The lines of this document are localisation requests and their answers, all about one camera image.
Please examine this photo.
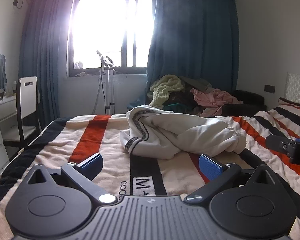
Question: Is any white track jacket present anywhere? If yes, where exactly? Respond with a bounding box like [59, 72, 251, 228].
[120, 105, 246, 160]

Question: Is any striped bed blanket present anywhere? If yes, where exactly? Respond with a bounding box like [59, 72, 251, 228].
[0, 99, 300, 239]

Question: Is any white quilted headboard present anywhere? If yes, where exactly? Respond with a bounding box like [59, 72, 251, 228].
[285, 73, 300, 103]

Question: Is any pink garment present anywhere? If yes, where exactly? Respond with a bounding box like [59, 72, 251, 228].
[190, 88, 243, 118]

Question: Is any olive green garment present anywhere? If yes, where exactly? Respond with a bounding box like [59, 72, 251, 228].
[179, 76, 213, 92]

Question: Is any white black chair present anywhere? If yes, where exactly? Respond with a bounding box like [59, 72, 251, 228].
[2, 76, 40, 150]

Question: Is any white garment steamer stand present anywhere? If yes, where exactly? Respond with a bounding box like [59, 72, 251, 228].
[92, 50, 115, 115]

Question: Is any yellow-green knit blanket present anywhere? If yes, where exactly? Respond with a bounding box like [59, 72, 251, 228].
[147, 75, 184, 109]

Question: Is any left teal curtain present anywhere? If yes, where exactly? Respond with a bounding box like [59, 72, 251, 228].
[19, 0, 70, 127]

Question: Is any teal curtain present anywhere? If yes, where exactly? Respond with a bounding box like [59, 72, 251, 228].
[147, 0, 239, 92]
[19, 0, 70, 127]

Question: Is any right teal curtain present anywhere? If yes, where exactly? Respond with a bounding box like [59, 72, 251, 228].
[147, 0, 239, 92]

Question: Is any dark wall switch panel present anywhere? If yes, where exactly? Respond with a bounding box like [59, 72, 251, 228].
[264, 85, 275, 94]

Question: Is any window with dark frame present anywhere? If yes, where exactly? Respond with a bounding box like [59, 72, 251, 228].
[68, 0, 154, 77]

